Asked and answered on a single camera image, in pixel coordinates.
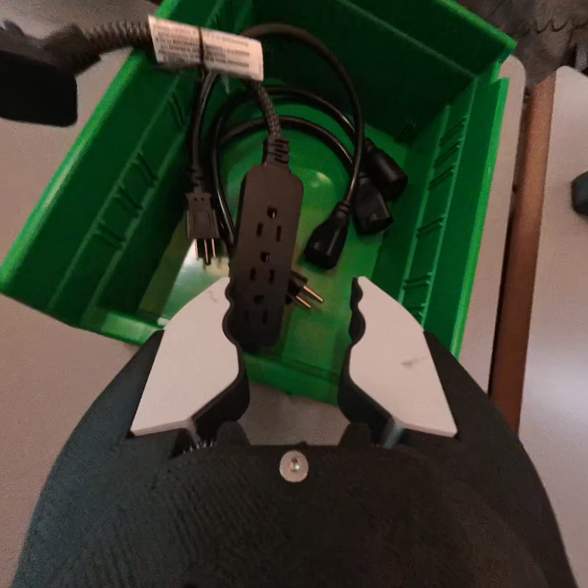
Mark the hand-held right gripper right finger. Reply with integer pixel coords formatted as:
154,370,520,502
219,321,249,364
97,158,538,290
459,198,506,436
337,276,460,448

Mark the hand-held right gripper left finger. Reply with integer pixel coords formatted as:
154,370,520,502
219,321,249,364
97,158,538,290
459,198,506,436
129,277,251,446

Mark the short black power cord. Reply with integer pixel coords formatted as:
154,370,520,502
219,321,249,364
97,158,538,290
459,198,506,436
211,86,394,258
220,117,356,309
186,24,409,266

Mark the green mat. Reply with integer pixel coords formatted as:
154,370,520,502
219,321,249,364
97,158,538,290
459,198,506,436
0,0,517,406

